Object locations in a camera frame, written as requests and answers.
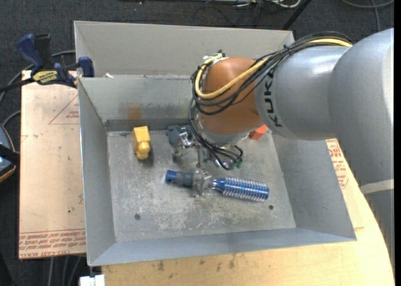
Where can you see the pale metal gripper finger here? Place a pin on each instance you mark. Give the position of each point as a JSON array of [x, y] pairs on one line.
[[198, 184], [185, 140]]

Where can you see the grey-blue small toy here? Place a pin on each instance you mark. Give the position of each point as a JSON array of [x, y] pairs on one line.
[[173, 133]]

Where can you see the grey metal bin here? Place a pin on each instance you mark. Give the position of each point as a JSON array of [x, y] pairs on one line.
[[188, 215]]

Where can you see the orange-red block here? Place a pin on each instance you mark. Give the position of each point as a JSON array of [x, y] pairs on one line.
[[258, 133]]

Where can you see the yellow toy block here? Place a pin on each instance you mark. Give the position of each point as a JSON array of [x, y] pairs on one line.
[[141, 142]]

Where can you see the blue ribbed brush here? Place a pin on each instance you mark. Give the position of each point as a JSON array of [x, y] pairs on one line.
[[244, 188]]

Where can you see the brown cardboard board, red print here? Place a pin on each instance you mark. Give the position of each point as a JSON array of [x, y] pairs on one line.
[[47, 159]]

